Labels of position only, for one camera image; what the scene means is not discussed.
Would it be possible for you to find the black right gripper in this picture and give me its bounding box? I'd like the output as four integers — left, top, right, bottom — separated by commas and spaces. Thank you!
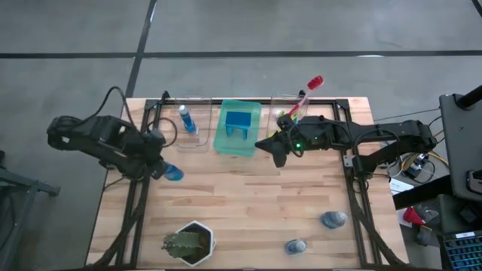
255, 115, 333, 169

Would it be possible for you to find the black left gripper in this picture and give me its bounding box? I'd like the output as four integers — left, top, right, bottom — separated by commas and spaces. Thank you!
126, 129, 169, 181

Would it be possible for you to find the blue Dawn dish soap bottle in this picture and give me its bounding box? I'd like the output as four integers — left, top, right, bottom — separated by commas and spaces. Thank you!
285, 239, 308, 256
320, 210, 349, 230
163, 161, 185, 182
178, 104, 198, 135

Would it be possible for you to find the red dish brush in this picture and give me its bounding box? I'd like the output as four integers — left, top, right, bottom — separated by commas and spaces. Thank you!
288, 75, 325, 117

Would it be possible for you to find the teal translucent plastic bin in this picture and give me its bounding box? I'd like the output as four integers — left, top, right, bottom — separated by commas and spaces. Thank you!
212, 99, 263, 157

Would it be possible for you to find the clear plastic bin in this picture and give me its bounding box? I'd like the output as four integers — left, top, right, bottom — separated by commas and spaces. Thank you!
168, 96, 213, 149
266, 92, 310, 147

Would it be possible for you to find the cactus in white hexagonal pot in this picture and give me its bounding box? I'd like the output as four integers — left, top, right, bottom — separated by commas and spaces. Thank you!
160, 220, 218, 268

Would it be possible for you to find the white paper sheet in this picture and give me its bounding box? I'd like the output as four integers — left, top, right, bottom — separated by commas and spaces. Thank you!
389, 178, 415, 196

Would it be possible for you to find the grey metal stand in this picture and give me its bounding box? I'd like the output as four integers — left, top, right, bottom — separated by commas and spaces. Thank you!
0, 150, 62, 271

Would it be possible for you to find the small red object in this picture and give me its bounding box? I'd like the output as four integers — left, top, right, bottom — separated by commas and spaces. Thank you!
402, 206, 426, 227

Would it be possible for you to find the black device on cart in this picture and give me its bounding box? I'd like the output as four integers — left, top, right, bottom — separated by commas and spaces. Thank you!
465, 169, 482, 195

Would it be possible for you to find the laptop with lit keyboard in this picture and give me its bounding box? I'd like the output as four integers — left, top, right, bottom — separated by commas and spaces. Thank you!
438, 230, 482, 271

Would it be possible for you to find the black aluminium table frame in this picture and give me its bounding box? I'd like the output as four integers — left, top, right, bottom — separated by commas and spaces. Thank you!
85, 90, 406, 270

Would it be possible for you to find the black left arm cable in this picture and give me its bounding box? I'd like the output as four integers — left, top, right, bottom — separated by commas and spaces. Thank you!
84, 85, 178, 148

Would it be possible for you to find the power box with wires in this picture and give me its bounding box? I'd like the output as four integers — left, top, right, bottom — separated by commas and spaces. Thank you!
387, 150, 451, 181

